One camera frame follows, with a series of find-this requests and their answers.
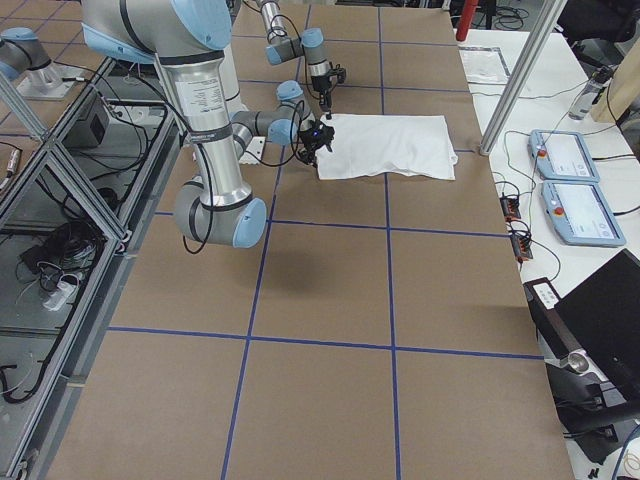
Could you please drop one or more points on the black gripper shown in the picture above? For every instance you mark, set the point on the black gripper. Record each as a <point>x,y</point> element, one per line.
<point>308,143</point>
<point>323,89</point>

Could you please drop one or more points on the white printed t-shirt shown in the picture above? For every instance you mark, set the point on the white printed t-shirt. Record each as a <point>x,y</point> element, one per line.
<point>371,145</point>

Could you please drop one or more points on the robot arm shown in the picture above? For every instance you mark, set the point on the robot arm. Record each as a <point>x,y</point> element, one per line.
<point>286,43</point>
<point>186,42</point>

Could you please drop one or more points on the clear plastic sheet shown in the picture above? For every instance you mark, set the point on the clear plastic sheet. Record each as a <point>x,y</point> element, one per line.
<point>484,65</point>

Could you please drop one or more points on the red cylinder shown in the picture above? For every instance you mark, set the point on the red cylinder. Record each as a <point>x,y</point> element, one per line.
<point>466,18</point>

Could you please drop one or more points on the brown table mat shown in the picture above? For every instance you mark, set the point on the brown table mat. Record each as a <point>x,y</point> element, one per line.
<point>379,330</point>

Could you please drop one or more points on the orange black adapter box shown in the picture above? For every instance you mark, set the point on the orange black adapter box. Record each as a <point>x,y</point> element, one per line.
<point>510,206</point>

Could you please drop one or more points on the far blue teach pendant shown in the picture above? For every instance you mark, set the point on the far blue teach pendant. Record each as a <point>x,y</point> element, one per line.
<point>562,155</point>

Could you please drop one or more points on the blue teach pendant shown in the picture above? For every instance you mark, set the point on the blue teach pendant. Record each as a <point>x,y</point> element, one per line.
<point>580,214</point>
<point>562,155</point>

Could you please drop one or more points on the water bottle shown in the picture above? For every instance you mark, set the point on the water bottle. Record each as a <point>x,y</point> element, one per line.
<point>583,103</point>

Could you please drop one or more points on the near blue teach pendant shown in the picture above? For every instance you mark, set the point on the near blue teach pendant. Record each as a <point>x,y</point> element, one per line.
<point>580,214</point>

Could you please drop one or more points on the black laptop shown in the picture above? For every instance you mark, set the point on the black laptop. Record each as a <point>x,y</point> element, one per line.
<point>594,329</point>

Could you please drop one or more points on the black monitor stand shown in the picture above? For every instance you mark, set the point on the black monitor stand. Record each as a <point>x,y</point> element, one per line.
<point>594,413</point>

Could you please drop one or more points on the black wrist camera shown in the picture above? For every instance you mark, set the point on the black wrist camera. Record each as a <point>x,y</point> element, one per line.
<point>337,74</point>

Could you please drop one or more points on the aluminium frame rack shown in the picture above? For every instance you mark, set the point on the aluminium frame rack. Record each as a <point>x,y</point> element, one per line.
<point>72,220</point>

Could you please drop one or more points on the aluminium frame post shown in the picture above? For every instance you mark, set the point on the aluminium frame post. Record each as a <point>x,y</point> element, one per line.
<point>536,40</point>

